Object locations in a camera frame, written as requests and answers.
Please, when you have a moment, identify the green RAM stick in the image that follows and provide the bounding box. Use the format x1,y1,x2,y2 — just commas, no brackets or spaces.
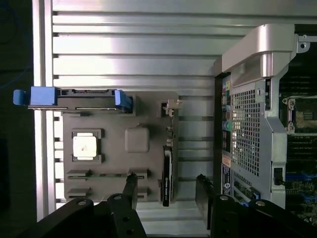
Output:
67,173,146,180

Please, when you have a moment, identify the silver CPU chip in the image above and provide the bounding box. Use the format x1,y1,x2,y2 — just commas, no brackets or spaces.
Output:
72,132,99,160

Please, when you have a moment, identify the black open PC case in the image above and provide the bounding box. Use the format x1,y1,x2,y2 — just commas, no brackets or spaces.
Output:
213,23,317,238

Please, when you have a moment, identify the gray parts rack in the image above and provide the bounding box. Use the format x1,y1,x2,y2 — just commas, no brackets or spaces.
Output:
53,90,181,203

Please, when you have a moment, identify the green motherboard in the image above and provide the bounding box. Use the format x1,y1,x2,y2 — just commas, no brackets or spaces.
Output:
279,74,317,220

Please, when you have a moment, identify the CPU socket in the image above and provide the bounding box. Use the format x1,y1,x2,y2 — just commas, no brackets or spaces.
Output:
282,97,317,135

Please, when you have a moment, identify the hard disk in blue caddy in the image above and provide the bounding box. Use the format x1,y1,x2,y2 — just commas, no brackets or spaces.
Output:
13,86,135,115

